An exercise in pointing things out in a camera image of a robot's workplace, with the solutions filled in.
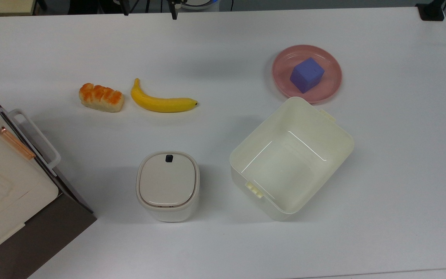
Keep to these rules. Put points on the cream toy microwave box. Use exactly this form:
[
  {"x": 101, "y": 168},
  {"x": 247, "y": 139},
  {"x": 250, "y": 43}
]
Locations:
[{"x": 2, "y": 193}]

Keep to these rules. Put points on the purple cube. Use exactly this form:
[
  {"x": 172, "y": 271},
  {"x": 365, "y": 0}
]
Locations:
[{"x": 306, "y": 75}]

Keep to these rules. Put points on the orange glazed bread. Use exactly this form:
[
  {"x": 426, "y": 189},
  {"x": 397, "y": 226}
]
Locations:
[{"x": 101, "y": 99}]

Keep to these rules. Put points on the cream plastic bin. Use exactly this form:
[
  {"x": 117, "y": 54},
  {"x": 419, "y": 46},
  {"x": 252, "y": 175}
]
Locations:
[{"x": 285, "y": 170}]

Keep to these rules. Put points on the beige wooden board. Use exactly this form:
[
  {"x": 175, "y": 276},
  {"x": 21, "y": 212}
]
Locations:
[{"x": 4, "y": 7}]

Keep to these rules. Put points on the pink plate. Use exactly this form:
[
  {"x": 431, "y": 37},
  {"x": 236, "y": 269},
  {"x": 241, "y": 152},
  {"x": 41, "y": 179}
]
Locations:
[{"x": 285, "y": 83}]

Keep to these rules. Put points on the yellow banana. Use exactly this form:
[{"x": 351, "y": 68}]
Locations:
[{"x": 157, "y": 104}]

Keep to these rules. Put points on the dark brown wooden drawer cabinet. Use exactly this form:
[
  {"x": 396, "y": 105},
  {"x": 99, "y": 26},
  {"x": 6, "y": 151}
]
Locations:
[{"x": 33, "y": 240}]

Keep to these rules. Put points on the black corner clamp mount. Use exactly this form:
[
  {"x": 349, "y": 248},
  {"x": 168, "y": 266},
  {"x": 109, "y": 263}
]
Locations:
[{"x": 432, "y": 11}]

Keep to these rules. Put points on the small beige trash can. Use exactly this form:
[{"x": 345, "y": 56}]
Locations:
[{"x": 167, "y": 182}]

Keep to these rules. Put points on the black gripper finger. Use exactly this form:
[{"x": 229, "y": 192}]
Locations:
[
  {"x": 125, "y": 7},
  {"x": 174, "y": 9}
]

